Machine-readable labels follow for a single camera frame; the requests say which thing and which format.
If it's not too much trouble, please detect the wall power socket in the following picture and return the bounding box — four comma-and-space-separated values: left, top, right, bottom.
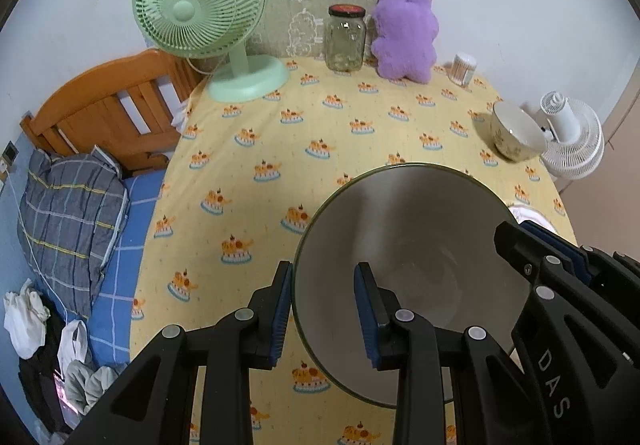
1, 142, 18, 166

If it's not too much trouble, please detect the yellow patterned tablecloth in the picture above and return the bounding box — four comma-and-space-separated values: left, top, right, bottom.
129, 55, 580, 445

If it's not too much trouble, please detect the glass jar red lid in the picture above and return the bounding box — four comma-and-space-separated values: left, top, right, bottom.
323, 4, 367, 72

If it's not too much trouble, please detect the purple plush toy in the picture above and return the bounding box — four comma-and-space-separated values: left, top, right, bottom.
371, 0, 439, 84

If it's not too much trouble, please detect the white clip fan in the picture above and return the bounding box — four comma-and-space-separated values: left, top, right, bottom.
540, 92, 605, 180

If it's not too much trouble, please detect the wooden bed headboard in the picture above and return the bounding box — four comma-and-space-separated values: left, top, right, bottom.
20, 48, 203, 175

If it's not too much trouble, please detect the green desk fan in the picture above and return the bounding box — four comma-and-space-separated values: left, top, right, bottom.
132, 0, 290, 104

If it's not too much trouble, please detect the white plate red pattern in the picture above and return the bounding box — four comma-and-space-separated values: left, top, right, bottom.
508, 203, 556, 234

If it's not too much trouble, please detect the toothpick container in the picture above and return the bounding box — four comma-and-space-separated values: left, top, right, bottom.
449, 53, 477, 87

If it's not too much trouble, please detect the pile of clothes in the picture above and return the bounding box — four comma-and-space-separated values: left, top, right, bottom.
2, 280, 129, 433

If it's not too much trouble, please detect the grey plaid pillow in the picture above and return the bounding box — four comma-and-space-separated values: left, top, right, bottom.
17, 146, 129, 318

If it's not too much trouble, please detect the floral ceramic bowl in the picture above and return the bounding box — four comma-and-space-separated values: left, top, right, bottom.
293, 164, 529, 407
490, 101, 547, 162

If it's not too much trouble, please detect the blue plaid bedsheet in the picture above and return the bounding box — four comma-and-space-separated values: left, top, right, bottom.
87, 171, 165, 367

